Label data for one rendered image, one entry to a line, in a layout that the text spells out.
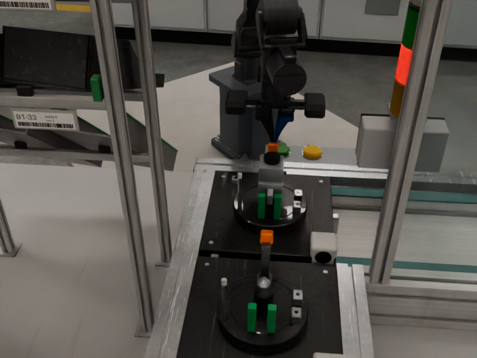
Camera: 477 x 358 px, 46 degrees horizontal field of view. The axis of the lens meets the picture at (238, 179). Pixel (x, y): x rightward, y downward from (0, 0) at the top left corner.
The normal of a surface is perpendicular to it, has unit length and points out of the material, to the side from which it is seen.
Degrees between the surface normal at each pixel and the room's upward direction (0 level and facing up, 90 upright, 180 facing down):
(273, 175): 90
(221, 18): 90
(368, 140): 90
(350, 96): 1
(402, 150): 90
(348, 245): 0
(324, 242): 0
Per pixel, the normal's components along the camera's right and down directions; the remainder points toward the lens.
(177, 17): -0.16, 0.58
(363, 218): 0.00, -0.81
